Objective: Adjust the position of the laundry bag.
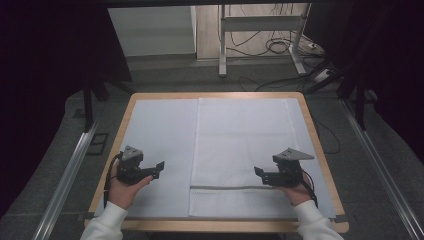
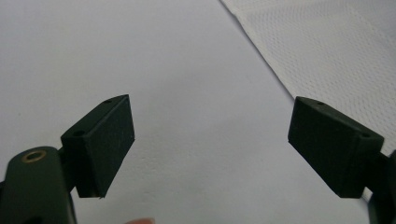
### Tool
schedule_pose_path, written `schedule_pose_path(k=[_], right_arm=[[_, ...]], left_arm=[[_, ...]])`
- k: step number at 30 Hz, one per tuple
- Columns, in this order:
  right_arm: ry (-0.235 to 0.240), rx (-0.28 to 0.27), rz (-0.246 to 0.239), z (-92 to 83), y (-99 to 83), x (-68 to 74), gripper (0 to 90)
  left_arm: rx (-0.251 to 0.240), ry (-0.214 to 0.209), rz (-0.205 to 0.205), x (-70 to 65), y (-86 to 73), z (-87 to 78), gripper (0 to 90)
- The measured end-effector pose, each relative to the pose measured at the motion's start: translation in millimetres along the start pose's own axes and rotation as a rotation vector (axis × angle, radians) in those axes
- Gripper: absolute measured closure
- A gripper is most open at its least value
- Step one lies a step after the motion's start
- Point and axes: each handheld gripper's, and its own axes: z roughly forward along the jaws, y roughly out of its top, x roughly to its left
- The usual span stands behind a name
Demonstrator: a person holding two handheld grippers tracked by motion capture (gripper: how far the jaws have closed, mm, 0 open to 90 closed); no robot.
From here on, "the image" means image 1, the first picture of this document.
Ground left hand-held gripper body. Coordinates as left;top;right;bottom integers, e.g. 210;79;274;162
115;145;155;186

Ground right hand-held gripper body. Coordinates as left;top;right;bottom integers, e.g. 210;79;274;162
266;147;315;188

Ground white mesh laundry bag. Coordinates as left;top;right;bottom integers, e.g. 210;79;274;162
188;97;303;220

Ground person's right hand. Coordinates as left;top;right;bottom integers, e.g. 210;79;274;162
275;172;315;207

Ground person's left hand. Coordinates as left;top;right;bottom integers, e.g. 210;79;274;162
107;162;155;211

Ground white table mat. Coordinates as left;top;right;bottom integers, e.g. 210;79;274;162
93;97;337;220

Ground wooden table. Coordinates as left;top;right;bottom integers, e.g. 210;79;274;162
83;91;350;234

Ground black metal stand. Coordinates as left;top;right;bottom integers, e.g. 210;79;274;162
305;59;378;132
81;75;135;133

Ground white power strip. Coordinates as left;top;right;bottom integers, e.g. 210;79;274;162
313;67;333;83

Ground dark curtain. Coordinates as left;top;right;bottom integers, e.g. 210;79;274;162
0;0;133;216
303;0;424;165

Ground white cabinet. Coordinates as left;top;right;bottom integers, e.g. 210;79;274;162
107;5;198;58

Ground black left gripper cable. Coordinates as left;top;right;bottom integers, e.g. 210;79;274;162
102;152;123;210

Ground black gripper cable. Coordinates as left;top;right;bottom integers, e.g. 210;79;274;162
102;152;123;210
301;169;319;209

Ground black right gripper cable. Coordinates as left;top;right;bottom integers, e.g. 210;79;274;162
301;169;319;209

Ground black floor socket frame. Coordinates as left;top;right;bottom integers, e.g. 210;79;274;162
86;132;110;156

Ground thin black floor cable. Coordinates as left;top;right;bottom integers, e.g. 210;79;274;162
313;116;342;156

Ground aluminium floor rail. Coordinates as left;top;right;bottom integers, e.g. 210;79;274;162
339;98;424;240
31;119;102;240

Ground long black floor cable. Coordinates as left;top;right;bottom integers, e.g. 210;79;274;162
239;74;322;93

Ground tangle of black floor cables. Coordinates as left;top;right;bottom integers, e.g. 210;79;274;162
225;3;322;58

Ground white metal desk frame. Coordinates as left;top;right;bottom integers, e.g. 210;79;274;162
217;3;313;79

